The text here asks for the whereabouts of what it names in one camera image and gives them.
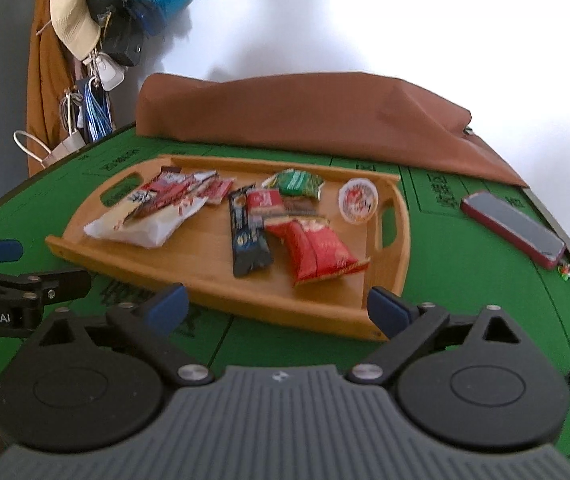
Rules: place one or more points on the black coffee stick packet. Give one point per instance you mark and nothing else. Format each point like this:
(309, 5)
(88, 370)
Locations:
(250, 240)

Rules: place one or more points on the brown cloth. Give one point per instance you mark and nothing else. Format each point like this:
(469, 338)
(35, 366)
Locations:
(315, 115)

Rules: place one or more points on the red snack bag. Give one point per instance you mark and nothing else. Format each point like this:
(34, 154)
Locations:
(320, 250)

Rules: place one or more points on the white snack bag orange print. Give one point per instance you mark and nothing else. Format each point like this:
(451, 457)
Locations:
(135, 230)

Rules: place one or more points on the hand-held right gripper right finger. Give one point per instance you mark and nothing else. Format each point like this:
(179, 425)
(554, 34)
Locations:
(387, 310)

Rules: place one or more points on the pink jelly cup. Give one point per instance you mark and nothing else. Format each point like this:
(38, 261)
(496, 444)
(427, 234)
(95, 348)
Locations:
(359, 200)

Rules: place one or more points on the pink red candy packet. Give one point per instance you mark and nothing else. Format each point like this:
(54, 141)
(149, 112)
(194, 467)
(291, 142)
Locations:
(215, 190)

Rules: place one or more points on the red chocolate bar packet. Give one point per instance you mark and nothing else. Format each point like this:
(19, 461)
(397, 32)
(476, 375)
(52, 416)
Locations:
(162, 195)

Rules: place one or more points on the orange coat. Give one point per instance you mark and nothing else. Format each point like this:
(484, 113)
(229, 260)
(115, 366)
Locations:
(45, 85)

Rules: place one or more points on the phone in red case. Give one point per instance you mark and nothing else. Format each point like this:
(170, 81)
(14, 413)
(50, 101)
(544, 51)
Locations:
(512, 227)

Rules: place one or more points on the small white pouch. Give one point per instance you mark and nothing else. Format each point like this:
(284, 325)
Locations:
(110, 72)

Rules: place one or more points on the red peanut packet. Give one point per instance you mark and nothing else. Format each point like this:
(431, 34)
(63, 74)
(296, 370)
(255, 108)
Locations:
(265, 202)

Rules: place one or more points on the green pea packet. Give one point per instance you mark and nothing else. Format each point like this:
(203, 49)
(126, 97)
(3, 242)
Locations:
(295, 182)

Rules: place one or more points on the cream hat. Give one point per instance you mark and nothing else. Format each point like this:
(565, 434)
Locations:
(72, 15)

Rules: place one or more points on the wooden tray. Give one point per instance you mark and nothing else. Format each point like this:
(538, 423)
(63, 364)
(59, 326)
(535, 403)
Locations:
(205, 270)

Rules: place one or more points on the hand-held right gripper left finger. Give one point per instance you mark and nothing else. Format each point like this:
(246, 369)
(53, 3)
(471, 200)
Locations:
(167, 305)

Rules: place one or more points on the black bag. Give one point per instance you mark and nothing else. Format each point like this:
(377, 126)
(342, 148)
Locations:
(122, 40)

